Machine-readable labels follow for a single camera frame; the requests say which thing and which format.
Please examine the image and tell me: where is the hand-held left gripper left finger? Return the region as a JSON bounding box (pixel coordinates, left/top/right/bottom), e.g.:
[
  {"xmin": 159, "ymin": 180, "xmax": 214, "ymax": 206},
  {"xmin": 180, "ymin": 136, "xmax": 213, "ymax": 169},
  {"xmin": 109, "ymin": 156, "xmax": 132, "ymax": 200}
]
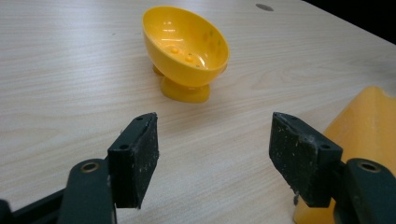
[{"xmin": 106, "ymin": 112, "xmax": 160, "ymax": 210}]

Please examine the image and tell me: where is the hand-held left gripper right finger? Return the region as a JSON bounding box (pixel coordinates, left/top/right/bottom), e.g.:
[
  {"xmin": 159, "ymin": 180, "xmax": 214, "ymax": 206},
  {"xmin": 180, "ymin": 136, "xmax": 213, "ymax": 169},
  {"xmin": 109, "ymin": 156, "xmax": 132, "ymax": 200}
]
[{"xmin": 268, "ymin": 111, "xmax": 344, "ymax": 209}]

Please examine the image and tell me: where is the yellow plastic bowl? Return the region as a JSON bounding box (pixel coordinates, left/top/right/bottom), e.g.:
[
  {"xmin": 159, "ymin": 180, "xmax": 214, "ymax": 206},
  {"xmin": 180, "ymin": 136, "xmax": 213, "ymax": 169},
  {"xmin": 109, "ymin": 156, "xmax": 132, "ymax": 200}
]
[{"xmin": 142, "ymin": 6, "xmax": 231, "ymax": 104}]

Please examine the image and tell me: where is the yellow plastic container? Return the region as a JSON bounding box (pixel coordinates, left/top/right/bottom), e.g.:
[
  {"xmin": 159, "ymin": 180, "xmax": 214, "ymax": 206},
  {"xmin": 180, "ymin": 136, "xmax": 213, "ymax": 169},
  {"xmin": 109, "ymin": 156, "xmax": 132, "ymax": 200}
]
[{"xmin": 292, "ymin": 86, "xmax": 396, "ymax": 224}]

